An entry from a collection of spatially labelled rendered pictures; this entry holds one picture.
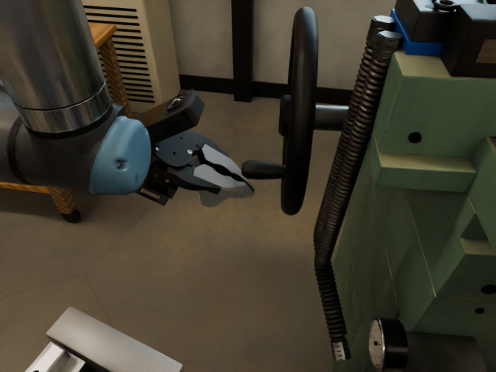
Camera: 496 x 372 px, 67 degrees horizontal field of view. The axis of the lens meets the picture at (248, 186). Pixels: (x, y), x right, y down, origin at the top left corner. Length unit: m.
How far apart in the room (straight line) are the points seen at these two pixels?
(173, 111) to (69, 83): 0.15
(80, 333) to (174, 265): 0.98
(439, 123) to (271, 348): 0.93
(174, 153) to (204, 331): 0.84
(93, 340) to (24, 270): 1.15
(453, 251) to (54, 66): 0.42
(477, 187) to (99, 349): 0.39
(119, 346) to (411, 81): 0.36
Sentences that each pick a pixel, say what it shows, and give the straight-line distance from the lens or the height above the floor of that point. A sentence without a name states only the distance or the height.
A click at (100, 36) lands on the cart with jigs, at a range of 1.64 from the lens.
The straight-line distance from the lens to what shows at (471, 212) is 0.44.
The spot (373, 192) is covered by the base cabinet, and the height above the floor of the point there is 0.59.
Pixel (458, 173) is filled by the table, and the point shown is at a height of 0.87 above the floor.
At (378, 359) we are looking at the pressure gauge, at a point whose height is 0.66.
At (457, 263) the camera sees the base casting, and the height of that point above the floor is 0.78.
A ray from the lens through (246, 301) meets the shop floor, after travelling 1.28.
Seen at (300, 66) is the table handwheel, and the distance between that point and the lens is 0.43.
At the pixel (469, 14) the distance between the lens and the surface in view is 0.38.
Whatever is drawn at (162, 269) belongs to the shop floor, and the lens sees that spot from 1.37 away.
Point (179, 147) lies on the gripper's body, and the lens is 0.49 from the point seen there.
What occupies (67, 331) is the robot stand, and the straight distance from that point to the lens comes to 0.42.
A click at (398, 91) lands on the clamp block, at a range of 0.38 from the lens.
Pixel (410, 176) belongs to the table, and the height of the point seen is 0.86.
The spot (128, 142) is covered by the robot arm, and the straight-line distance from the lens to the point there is 0.35.
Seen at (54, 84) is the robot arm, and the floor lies 0.98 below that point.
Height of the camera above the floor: 1.12
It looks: 44 degrees down
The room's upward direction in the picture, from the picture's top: straight up
